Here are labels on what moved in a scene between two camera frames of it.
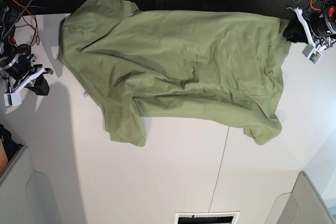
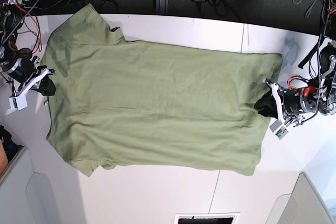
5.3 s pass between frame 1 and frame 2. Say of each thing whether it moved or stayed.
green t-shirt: moved
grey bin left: stayed
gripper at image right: moved
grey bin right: stayed
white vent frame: stayed
